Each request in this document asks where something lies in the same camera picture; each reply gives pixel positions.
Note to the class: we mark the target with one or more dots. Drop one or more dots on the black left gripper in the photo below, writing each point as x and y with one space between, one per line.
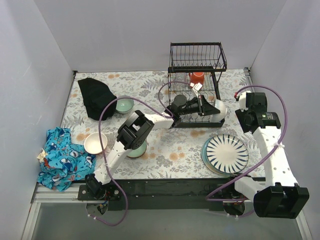
203 107

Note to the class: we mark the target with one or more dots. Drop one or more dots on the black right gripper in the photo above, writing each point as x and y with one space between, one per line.
242 119

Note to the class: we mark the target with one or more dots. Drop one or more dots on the orange ceramic mug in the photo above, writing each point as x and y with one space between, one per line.
196 77

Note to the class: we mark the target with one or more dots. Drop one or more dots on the black wire dish rack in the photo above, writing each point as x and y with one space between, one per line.
207 57

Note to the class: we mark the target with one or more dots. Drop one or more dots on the clear faceted glass tumbler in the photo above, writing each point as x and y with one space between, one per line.
180 77

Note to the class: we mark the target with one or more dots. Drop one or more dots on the green celadon bowl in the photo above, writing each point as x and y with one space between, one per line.
134 154

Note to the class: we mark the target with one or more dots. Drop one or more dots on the cream pink bowl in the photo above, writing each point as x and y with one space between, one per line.
92 144

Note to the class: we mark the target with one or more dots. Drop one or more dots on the white bowl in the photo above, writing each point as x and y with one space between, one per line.
218 117

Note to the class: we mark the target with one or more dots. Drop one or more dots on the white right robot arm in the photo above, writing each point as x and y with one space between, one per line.
281 196

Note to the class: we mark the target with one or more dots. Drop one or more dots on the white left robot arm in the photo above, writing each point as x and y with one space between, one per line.
134 131

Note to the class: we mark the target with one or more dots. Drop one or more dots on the blue striped white plate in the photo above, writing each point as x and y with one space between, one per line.
227 153

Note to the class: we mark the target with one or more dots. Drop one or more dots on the floral table mat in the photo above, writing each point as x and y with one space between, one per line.
173 153

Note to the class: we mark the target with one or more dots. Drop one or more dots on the light green small bowl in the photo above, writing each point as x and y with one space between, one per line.
124 105

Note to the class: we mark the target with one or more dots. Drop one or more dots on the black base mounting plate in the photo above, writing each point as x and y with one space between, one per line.
164 194

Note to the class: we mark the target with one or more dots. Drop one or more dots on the black cloth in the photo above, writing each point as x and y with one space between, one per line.
96 96

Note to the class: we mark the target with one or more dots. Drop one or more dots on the blue patterned cloth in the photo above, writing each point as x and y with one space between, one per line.
63 162

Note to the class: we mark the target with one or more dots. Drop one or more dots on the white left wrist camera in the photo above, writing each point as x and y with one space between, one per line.
195 88

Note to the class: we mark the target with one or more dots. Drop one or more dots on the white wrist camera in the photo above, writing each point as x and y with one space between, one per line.
195 88
241 99

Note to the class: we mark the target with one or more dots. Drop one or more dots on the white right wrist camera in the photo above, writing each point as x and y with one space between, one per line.
241 99

